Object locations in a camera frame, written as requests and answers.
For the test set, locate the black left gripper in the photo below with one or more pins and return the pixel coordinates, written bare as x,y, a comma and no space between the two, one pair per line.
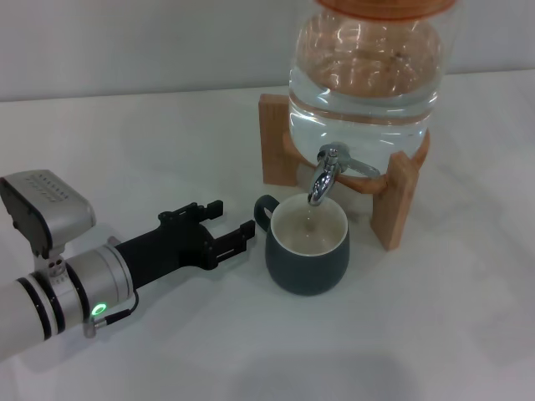
167,250

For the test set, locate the black cup white inside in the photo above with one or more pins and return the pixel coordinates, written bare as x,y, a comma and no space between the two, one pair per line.
305,271

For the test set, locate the chrome faucet lever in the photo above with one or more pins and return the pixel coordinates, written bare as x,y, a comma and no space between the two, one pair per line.
363,167

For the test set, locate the chrome faucet spout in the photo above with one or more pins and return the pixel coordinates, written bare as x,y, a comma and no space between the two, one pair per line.
322,179

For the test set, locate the wooden dispenser stand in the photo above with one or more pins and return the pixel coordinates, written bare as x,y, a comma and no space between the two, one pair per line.
273,138

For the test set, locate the glass water dispenser jar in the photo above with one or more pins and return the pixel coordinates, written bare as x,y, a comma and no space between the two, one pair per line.
363,104

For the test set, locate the orange wooden jar lid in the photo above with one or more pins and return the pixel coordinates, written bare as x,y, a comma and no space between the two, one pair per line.
384,6

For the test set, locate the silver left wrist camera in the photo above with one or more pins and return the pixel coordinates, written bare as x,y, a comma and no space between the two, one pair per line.
62,209

